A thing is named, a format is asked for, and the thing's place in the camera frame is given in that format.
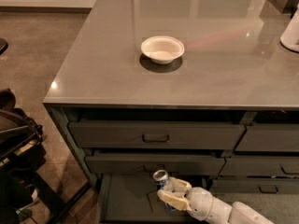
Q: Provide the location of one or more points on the grey top right drawer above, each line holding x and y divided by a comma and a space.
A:
270, 137

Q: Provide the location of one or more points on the grey bottom right drawer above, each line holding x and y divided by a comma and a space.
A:
254, 185

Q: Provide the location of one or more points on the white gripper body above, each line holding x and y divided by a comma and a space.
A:
200, 201

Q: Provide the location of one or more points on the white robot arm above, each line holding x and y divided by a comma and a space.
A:
236, 213

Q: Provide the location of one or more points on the grey open bottom drawer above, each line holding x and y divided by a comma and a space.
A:
123, 200

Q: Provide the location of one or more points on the grey cabinet with counter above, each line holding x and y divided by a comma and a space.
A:
233, 70

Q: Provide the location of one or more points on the white paper bowl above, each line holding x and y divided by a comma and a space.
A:
162, 49

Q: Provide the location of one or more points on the blue silver redbull can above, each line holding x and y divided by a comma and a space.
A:
160, 178

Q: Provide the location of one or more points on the white appliance on counter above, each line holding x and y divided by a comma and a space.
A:
290, 37

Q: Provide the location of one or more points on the grey middle right drawer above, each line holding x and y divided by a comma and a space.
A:
261, 166

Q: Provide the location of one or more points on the grey middle left drawer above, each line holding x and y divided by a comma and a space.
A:
131, 163

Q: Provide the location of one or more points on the dark round object at left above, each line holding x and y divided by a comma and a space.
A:
3, 45

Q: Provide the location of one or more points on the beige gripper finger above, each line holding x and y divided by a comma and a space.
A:
178, 185
175, 199

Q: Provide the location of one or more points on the grey square paper piece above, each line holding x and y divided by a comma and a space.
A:
156, 205

